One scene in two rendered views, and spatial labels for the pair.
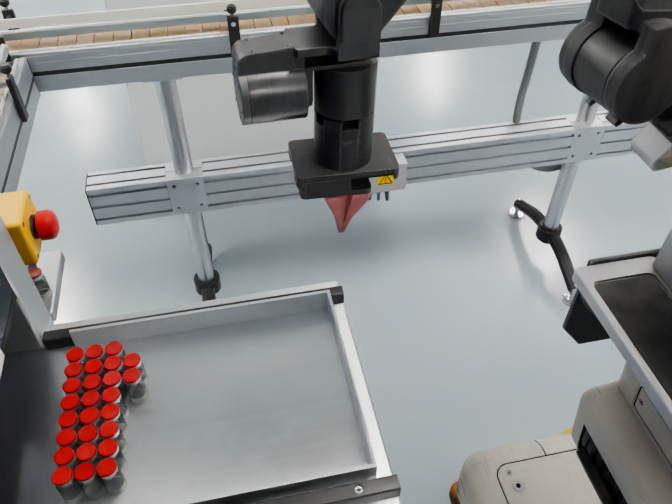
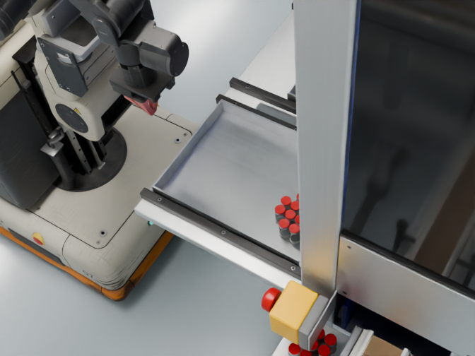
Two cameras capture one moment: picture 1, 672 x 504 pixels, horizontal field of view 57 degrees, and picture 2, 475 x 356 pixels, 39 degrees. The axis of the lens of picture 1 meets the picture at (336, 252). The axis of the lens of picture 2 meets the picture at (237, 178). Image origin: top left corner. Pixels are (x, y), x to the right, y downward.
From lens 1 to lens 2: 1.26 m
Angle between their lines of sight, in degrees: 71
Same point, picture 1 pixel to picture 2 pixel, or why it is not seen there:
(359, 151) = not seen: hidden behind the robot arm
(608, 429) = (104, 93)
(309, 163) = (160, 79)
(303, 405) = (219, 155)
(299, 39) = (144, 30)
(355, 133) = not seen: hidden behind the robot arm
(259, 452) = (255, 148)
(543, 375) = not seen: outside the picture
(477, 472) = (111, 257)
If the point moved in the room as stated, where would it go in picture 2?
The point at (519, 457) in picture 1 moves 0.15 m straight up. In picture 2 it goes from (83, 244) to (68, 219)
